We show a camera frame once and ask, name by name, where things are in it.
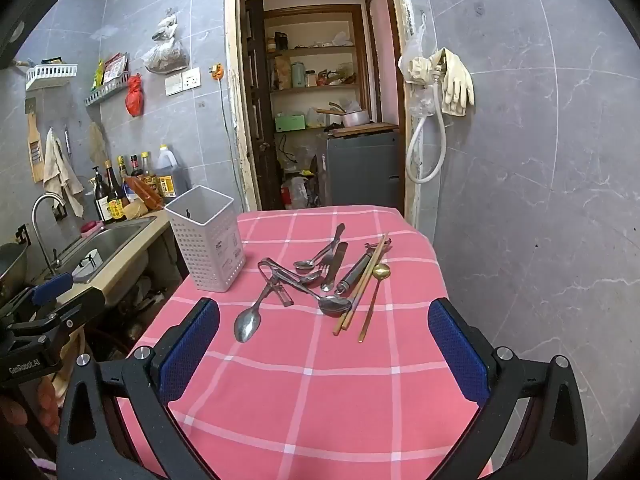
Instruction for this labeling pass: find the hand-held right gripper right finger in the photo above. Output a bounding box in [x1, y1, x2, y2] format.
[427, 297, 590, 480]

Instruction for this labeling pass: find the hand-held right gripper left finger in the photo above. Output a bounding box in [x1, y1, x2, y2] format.
[57, 297, 221, 480]

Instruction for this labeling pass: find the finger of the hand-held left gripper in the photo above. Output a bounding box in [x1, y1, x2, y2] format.
[6, 287, 107, 344]
[0, 272, 74, 321]

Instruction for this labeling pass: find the white perforated utensil holder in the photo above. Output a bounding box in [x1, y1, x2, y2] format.
[164, 185, 247, 293]

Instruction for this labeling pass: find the gold spoon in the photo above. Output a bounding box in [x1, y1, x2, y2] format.
[357, 263, 392, 344]

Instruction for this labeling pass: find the wooden chopstick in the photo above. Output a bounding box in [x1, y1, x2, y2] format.
[333, 232, 390, 337]
[339, 237, 392, 332]

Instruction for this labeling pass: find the peeler with grey handle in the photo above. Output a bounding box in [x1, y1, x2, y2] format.
[335, 241, 382, 296]

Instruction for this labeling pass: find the long-handled steel spoon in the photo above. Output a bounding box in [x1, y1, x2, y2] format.
[272, 272, 354, 317]

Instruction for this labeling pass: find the small steel spoon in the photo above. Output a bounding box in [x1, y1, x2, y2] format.
[296, 260, 331, 287]
[293, 244, 335, 274]

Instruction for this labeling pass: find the steel table knife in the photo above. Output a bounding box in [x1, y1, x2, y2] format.
[320, 241, 349, 293]

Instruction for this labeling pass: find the steel fork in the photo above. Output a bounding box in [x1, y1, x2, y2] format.
[316, 223, 347, 272]

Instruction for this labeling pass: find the person's left hand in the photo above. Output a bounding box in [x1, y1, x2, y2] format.
[0, 394, 31, 428]

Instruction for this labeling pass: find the white cup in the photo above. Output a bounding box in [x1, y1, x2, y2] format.
[71, 248, 104, 278]

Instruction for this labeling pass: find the beige kitchen counter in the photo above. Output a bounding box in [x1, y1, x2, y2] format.
[30, 207, 173, 311]

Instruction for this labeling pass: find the steel faucet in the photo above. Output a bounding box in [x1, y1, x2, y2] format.
[31, 192, 68, 281]

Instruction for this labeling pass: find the stainless steel sink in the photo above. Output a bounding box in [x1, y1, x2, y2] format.
[50, 215, 158, 286]

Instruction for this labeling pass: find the dark pump bottle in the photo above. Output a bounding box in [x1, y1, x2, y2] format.
[91, 165, 115, 225]

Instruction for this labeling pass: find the dark bottle yellow label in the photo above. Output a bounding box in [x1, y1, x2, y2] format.
[103, 160, 129, 222]

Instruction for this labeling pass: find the beige hanging towel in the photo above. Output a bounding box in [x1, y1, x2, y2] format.
[42, 128, 87, 219]

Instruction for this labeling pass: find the pink checked tablecloth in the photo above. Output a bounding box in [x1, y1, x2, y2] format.
[116, 205, 496, 480]

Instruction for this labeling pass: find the orange-brown packet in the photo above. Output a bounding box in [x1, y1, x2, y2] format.
[124, 175, 166, 212]

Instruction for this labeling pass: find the yellow-capped sauce bottle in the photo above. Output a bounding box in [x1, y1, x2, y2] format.
[140, 151, 158, 196]
[116, 155, 132, 196]

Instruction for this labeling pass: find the wooden grater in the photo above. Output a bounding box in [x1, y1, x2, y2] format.
[25, 97, 47, 184]

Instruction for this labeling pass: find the hanging loofah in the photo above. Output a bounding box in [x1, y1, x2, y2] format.
[88, 121, 109, 165]

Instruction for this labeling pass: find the white plastic floor bag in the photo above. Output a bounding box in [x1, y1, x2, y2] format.
[287, 176, 313, 209]

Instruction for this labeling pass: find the grey cabinet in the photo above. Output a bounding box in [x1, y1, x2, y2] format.
[326, 131, 404, 209]

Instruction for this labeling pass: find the red plastic bag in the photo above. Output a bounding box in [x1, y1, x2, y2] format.
[125, 73, 145, 118]

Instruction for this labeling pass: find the red snack packet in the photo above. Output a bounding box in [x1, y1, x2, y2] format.
[103, 52, 128, 83]

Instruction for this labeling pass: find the wooden cutting board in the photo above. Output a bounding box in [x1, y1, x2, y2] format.
[327, 122, 400, 137]

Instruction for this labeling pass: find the dark wooden door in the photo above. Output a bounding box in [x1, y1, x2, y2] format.
[242, 0, 282, 212]

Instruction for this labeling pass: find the clear bag of dried goods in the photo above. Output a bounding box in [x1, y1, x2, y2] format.
[143, 35, 191, 76]

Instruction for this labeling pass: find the cream rubber glove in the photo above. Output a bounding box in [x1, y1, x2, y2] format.
[434, 47, 475, 119]
[406, 55, 441, 86]

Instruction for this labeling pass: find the small white plastic bag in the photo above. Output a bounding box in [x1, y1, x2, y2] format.
[151, 8, 179, 43]

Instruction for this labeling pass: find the wooden shelf unit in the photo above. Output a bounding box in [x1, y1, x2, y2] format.
[262, 4, 372, 133]

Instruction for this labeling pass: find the grey wall rack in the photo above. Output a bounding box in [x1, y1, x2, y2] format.
[83, 52, 132, 107]

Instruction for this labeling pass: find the white wall basket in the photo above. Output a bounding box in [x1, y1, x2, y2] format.
[25, 62, 79, 92]

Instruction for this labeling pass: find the white hose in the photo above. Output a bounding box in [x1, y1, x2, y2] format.
[405, 66, 447, 184]

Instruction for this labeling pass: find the grey power cable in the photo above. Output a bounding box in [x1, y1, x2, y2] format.
[219, 79, 250, 211]

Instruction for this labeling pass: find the cream door frame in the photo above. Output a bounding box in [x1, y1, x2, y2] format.
[222, 0, 426, 231]

